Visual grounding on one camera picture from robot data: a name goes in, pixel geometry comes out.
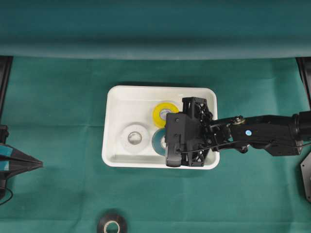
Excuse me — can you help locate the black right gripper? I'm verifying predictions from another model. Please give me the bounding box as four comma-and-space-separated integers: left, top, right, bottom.
181, 97, 216, 167

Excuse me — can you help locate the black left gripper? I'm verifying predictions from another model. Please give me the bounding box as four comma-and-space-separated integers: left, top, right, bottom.
0, 125, 43, 180

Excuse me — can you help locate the yellow tape roll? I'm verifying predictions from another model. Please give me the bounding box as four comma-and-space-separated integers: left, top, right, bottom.
152, 102, 179, 128

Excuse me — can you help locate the teal tape roll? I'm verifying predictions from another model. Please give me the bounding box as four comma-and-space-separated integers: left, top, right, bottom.
152, 128, 167, 156

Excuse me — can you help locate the white tape roll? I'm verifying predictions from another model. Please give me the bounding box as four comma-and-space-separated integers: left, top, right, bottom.
120, 123, 150, 154

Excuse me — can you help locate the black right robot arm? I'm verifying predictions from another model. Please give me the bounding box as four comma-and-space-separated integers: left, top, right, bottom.
180, 97, 311, 166

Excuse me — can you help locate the white plastic tray case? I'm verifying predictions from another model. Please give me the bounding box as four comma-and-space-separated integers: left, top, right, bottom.
102, 85, 218, 168

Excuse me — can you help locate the black tape roll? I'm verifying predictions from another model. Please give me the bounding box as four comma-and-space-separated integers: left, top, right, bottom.
96, 209, 128, 233

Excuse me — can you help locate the green table cloth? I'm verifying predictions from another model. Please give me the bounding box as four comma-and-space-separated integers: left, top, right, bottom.
0, 0, 311, 233

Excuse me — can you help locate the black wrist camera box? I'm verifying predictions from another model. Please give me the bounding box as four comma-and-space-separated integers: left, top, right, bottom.
165, 113, 204, 167

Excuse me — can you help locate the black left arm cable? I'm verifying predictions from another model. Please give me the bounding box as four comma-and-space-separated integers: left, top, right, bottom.
0, 188, 14, 207

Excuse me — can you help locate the black left side rail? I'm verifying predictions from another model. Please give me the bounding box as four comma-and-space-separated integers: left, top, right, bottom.
0, 56, 13, 115

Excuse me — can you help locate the black rail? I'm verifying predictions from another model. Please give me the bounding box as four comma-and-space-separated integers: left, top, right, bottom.
0, 56, 13, 115
295, 57, 311, 106

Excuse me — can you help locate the black right side rail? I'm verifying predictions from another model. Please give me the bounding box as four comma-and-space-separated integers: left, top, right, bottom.
295, 57, 311, 106

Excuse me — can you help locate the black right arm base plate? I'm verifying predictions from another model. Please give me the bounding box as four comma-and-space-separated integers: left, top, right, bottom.
300, 153, 311, 203

